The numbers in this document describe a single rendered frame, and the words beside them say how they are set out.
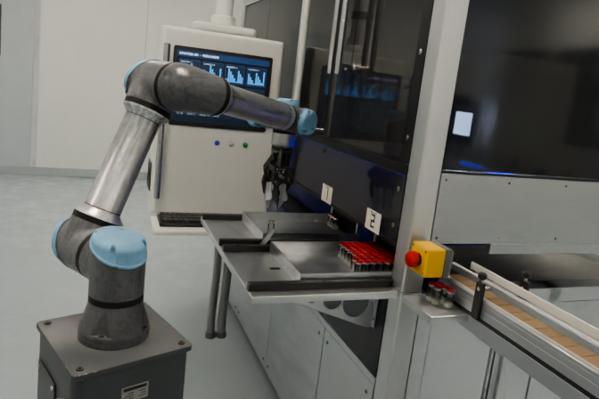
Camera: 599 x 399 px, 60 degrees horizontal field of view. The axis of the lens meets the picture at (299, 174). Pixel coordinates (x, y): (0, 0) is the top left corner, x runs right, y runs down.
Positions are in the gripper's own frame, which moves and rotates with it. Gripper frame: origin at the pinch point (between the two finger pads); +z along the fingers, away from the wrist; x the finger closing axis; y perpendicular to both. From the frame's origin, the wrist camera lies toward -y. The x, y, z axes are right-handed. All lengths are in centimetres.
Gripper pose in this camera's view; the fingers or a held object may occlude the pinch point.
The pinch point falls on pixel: (273, 204)
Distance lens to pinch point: 173.5
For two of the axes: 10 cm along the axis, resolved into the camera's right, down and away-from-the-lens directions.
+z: -1.3, 9.8, 1.6
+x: 9.3, 0.7, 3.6
